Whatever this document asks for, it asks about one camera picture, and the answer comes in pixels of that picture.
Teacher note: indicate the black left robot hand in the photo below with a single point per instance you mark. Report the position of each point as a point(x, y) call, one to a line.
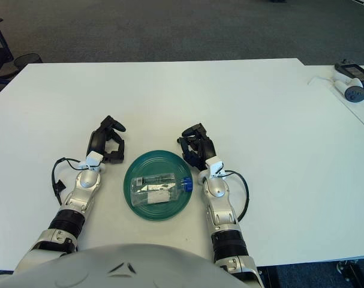
point(96, 141)

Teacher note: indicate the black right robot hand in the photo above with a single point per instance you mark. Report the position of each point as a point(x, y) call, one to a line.
point(207, 148)

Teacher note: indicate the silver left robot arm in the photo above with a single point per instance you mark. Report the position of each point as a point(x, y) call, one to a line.
point(79, 192)

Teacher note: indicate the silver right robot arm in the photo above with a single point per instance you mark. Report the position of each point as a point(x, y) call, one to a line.
point(222, 207)

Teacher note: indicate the green round plate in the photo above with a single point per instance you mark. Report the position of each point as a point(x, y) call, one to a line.
point(157, 162)

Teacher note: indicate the silver robot torso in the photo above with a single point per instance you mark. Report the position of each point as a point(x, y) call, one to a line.
point(109, 270)

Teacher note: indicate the black table leg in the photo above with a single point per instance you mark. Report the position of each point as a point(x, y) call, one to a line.
point(271, 277)

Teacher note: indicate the white grey VR controller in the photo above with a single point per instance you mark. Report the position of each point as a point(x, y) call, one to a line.
point(354, 94)

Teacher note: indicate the dark handheld console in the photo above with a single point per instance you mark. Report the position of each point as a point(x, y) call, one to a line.
point(357, 72)

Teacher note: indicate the table foot with caster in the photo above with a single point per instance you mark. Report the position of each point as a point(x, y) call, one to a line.
point(358, 271)

